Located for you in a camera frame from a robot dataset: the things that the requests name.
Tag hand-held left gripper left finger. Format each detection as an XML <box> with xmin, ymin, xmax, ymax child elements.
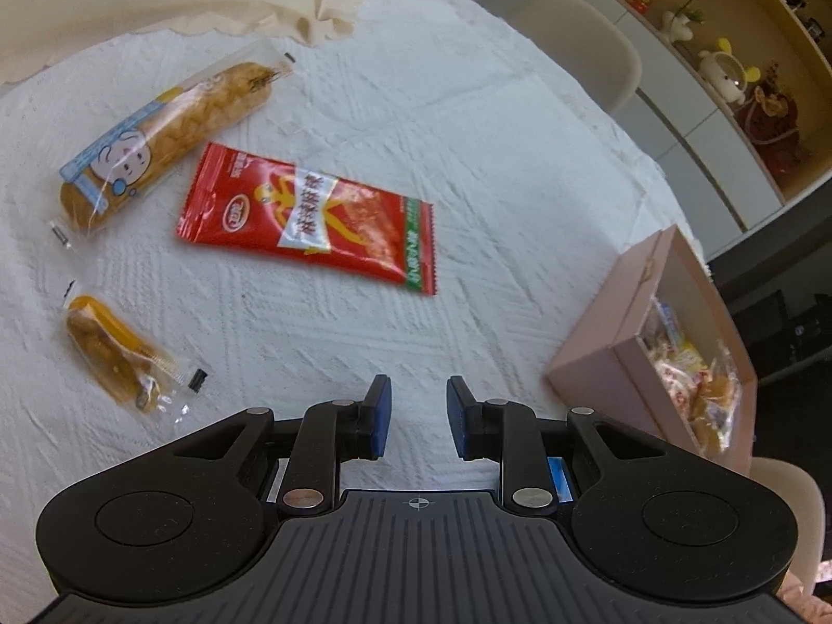
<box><xmin>170</xmin><ymin>373</ymin><xmax>393</xmax><ymax>514</ymax></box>

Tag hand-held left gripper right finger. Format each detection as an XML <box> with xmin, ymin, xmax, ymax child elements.
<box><xmin>446</xmin><ymin>375</ymin><xmax>670</xmax><ymax>517</ymax></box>

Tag pink cardboard box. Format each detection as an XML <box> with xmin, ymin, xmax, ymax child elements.
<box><xmin>544</xmin><ymin>224</ymin><xmax>758</xmax><ymax>475</ymax></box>

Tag clear cracker packet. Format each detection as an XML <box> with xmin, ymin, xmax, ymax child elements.
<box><xmin>648</xmin><ymin>336</ymin><xmax>701</xmax><ymax>418</ymax></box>

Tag red snack packet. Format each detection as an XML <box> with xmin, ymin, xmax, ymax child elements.
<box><xmin>174</xmin><ymin>141</ymin><xmax>438</xmax><ymax>296</ymax></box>

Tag gold panda snack packet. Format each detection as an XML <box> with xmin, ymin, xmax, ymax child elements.
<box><xmin>687</xmin><ymin>351</ymin><xmax>743</xmax><ymax>457</ymax></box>

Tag short pastry packet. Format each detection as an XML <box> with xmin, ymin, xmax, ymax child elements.
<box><xmin>55</xmin><ymin>278</ymin><xmax>210</xmax><ymax>430</ymax></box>

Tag long pastry packet blue label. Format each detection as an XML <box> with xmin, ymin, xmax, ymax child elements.
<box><xmin>50</xmin><ymin>37</ymin><xmax>296</xmax><ymax>251</ymax></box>

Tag white textured tablecloth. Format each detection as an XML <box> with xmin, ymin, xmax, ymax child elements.
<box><xmin>0</xmin><ymin>0</ymin><xmax>711</xmax><ymax>508</ymax></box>

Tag beige dining chair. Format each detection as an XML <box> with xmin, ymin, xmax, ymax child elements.
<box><xmin>507</xmin><ymin>0</ymin><xmax>644</xmax><ymax>114</ymax></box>
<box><xmin>747</xmin><ymin>457</ymin><xmax>823</xmax><ymax>599</ymax></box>

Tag black appliance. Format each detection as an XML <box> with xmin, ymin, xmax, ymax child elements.
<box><xmin>754</xmin><ymin>286</ymin><xmax>832</xmax><ymax>374</ymax></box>

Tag brown plush toy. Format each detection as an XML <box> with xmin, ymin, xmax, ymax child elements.
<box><xmin>737</xmin><ymin>63</ymin><xmax>815</xmax><ymax>173</ymax></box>

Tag white toy yellow ears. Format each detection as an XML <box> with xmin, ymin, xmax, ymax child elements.
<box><xmin>698</xmin><ymin>37</ymin><xmax>759</xmax><ymax>103</ymax></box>

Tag white plush toy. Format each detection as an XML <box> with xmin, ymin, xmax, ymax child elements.
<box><xmin>663</xmin><ymin>8</ymin><xmax>706</xmax><ymax>44</ymax></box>

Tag cream cartoon printed bag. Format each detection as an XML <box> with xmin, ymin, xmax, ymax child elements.
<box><xmin>0</xmin><ymin>0</ymin><xmax>386</xmax><ymax>82</ymax></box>

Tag white wall cabinet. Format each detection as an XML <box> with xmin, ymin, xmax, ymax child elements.
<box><xmin>474</xmin><ymin>0</ymin><xmax>832</xmax><ymax>254</ymax></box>

